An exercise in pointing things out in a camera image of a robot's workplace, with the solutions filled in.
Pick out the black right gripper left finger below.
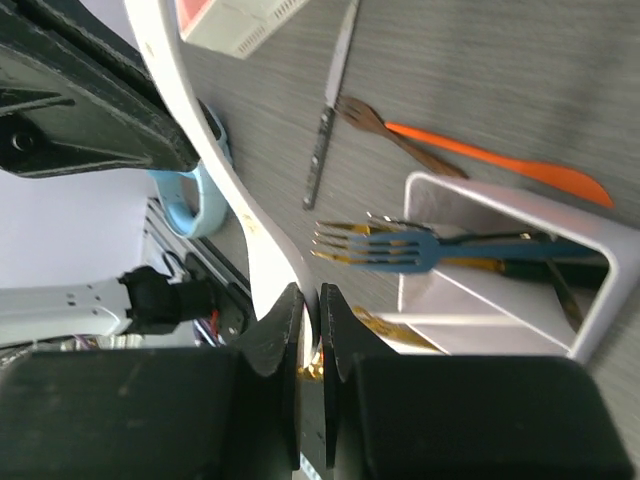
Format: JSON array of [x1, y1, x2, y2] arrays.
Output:
[[1, 285, 304, 479]]

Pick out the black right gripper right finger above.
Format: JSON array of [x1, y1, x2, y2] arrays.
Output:
[[320, 284, 635, 479]]

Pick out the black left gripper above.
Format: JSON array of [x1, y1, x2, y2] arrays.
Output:
[[1, 1, 199, 178]]

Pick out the gold metal spoon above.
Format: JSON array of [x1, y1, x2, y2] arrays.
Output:
[[298, 350, 324, 382], [352, 307, 443, 353]]

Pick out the grey cloth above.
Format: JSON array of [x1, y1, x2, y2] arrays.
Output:
[[124, 1, 319, 367]]

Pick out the white utensil container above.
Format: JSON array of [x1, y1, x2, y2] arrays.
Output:
[[387, 172, 639, 363]]

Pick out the orange plastic utensil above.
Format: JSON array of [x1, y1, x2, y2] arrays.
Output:
[[385, 122, 615, 208]]

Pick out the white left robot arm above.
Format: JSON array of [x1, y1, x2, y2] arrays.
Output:
[[1, 1, 228, 346]]

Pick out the pink box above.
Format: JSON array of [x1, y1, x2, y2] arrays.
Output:
[[175, 0, 213, 31]]

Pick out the blue plastic fork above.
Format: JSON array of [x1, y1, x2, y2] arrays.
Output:
[[346, 231, 598, 274]]

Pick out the light blue headphones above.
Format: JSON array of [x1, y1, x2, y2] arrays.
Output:
[[147, 99, 235, 240]]

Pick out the white desktop file organizer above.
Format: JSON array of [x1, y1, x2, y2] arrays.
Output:
[[179, 0, 307, 59]]

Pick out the silver table knife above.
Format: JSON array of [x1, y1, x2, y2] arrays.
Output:
[[302, 0, 360, 211]]

